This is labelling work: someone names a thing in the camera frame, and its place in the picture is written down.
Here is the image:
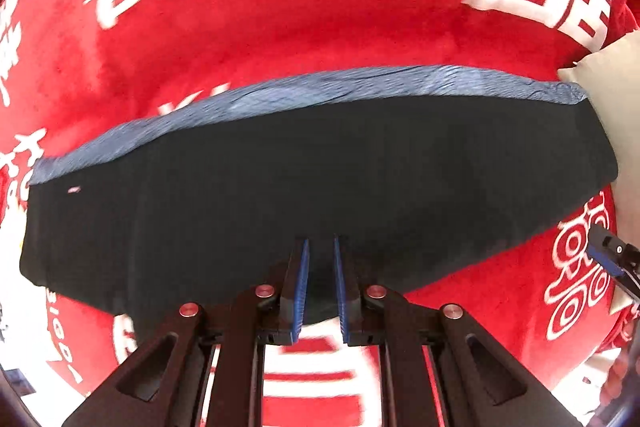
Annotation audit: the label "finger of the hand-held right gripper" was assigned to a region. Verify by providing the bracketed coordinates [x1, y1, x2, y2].
[586, 225, 640, 298]

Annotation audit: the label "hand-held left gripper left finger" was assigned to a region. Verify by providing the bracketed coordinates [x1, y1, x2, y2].
[62, 237, 311, 427]

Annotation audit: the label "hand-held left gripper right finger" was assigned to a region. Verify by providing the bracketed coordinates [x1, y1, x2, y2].
[333, 235, 584, 427]

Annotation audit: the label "black pants with blue waistband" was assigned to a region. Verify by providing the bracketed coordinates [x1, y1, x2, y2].
[19, 65, 620, 342]

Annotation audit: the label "beige pillow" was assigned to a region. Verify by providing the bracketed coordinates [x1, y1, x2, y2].
[557, 31, 640, 253]

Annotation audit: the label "red printed blanket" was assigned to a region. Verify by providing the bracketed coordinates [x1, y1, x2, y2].
[0, 0, 635, 427]

